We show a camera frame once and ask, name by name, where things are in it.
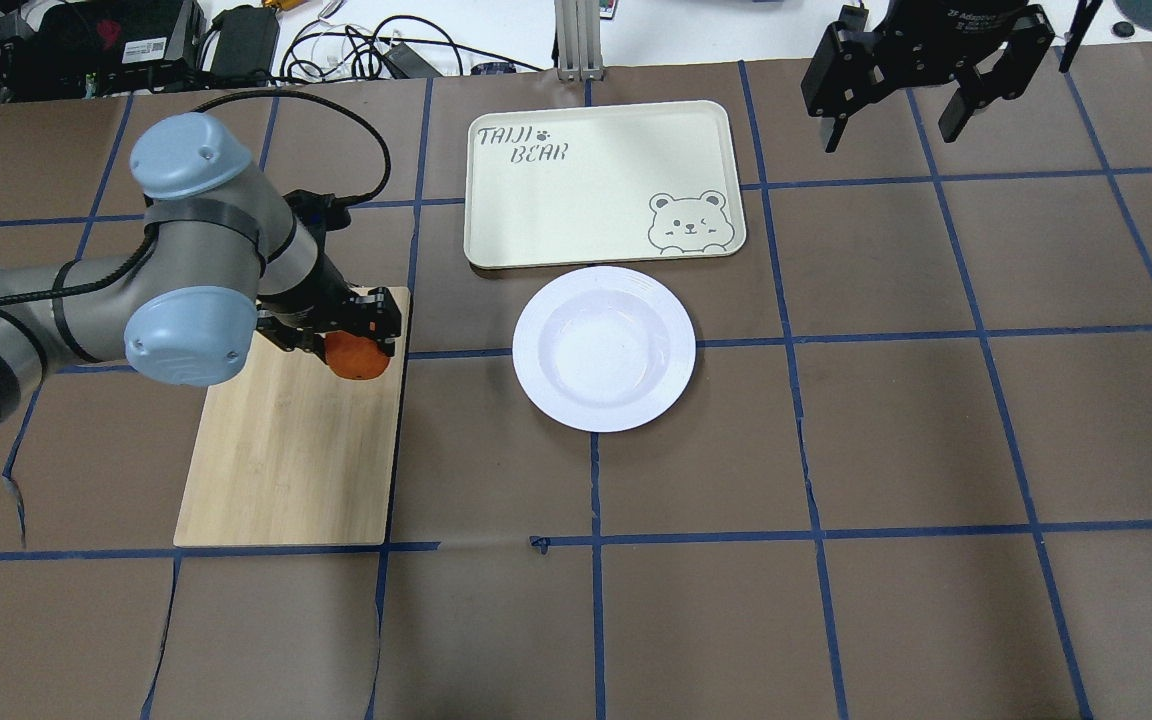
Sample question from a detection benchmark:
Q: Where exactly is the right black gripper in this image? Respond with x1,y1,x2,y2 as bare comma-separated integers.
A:
801,1,1055,152

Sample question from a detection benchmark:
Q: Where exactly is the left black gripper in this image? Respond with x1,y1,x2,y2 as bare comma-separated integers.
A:
256,255,404,361

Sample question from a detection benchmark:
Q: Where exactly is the orange fruit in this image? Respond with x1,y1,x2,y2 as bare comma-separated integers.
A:
323,332,391,381

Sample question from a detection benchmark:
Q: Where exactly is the white round plate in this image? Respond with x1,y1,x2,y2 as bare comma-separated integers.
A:
511,266,698,433

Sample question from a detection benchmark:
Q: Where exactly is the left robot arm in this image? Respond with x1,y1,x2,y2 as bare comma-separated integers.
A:
0,111,406,425

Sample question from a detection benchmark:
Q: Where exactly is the cream bear tray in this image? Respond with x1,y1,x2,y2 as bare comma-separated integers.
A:
463,100,748,270

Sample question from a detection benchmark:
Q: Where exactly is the wooden cutting board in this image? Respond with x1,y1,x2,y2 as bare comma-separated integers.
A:
174,334,408,548

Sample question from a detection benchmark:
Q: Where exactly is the black power adapter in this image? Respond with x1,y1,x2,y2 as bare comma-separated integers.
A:
207,5,279,88

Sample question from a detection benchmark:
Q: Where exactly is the black computer box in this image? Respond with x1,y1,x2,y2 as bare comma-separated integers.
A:
0,1,205,103

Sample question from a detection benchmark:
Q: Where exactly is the aluminium frame post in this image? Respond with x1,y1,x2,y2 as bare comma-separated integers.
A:
553,0,605,82

